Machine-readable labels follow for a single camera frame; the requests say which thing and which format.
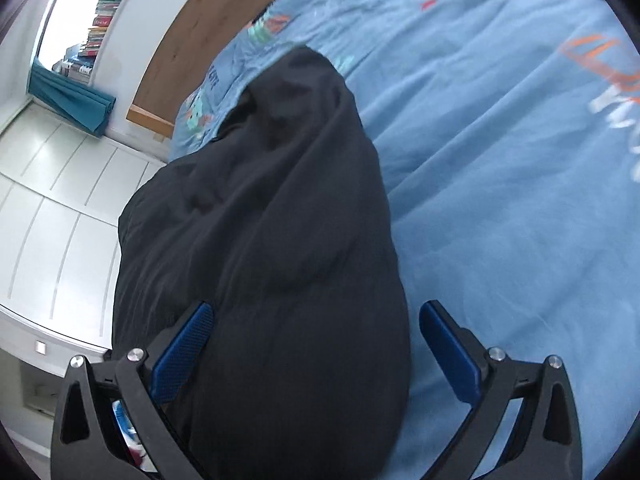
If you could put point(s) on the wooden headboard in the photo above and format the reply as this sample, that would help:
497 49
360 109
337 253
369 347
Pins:
200 25

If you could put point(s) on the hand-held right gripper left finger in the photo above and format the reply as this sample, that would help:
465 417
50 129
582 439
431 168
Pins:
180 355

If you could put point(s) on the white wardrobe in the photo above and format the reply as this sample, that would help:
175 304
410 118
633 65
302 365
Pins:
60 210

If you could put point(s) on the blue printed bed sheet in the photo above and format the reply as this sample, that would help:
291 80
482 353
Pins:
500 185

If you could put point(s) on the window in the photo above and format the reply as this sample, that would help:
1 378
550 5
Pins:
65 10

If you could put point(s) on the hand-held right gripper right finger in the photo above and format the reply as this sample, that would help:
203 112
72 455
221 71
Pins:
450 355

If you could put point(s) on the stack of books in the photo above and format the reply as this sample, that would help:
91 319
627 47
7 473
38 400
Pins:
107 15

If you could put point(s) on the black puffer jacket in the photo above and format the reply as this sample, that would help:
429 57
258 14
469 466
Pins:
260 210

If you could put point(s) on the teal curtain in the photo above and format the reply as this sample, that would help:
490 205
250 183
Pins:
75 102

